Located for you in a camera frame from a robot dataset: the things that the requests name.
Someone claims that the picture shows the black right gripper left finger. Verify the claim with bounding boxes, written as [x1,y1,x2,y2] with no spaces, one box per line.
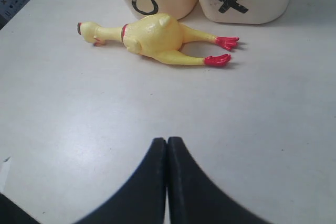
[77,138,167,224]

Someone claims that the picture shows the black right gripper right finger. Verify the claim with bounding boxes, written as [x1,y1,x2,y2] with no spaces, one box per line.
[167,137,265,224]

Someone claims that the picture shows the rubber chicken lying rear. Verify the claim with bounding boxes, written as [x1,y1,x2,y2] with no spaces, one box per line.
[77,13,239,67]

